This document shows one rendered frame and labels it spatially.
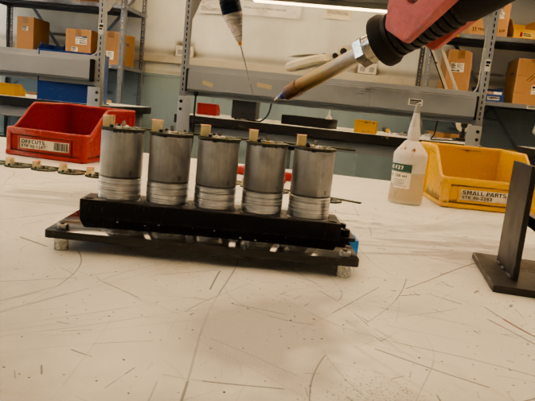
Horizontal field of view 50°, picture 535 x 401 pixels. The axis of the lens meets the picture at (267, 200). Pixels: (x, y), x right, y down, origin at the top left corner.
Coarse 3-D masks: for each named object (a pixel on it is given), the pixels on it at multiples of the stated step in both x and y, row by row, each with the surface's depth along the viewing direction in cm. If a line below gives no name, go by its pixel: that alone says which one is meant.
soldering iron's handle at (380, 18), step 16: (416, 0) 25; (464, 0) 23; (480, 0) 23; (496, 0) 23; (512, 0) 23; (384, 16) 26; (448, 16) 24; (464, 16) 24; (480, 16) 24; (368, 32) 26; (384, 32) 26; (432, 32) 25; (448, 32) 25; (384, 48) 26; (400, 48) 26; (416, 48) 26
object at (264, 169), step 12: (252, 144) 33; (252, 156) 33; (264, 156) 32; (276, 156) 32; (252, 168) 33; (264, 168) 32; (276, 168) 33; (252, 180) 33; (264, 180) 33; (276, 180) 33; (252, 192) 33; (264, 192) 33; (276, 192) 33; (240, 204) 34; (252, 204) 33; (264, 204) 33; (276, 204) 33
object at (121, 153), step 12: (108, 132) 32; (120, 132) 32; (132, 132) 32; (108, 144) 32; (120, 144) 32; (132, 144) 32; (108, 156) 32; (120, 156) 32; (132, 156) 33; (108, 168) 32; (120, 168) 32; (132, 168) 33; (108, 180) 33; (120, 180) 32; (132, 180) 33; (108, 192) 33; (120, 192) 33; (132, 192) 33
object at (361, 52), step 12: (360, 48) 27; (336, 60) 28; (348, 60) 28; (360, 60) 27; (372, 60) 27; (312, 72) 30; (324, 72) 29; (336, 72) 29; (288, 84) 31; (300, 84) 30; (312, 84) 30; (288, 96) 31
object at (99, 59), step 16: (0, 48) 275; (16, 48) 274; (96, 64) 270; (48, 80) 274; (64, 80) 273; (80, 80) 272; (96, 80) 271; (0, 96) 278; (16, 96) 278; (32, 96) 306; (0, 112) 283; (16, 112) 282; (144, 112) 329
